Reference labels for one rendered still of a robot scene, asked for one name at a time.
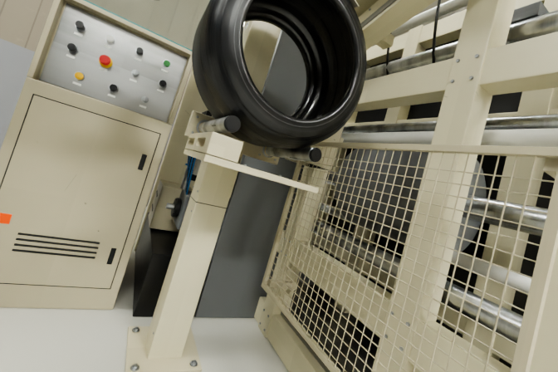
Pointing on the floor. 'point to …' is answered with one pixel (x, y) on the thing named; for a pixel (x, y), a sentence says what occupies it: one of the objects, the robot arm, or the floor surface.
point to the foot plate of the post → (138, 338)
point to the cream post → (203, 219)
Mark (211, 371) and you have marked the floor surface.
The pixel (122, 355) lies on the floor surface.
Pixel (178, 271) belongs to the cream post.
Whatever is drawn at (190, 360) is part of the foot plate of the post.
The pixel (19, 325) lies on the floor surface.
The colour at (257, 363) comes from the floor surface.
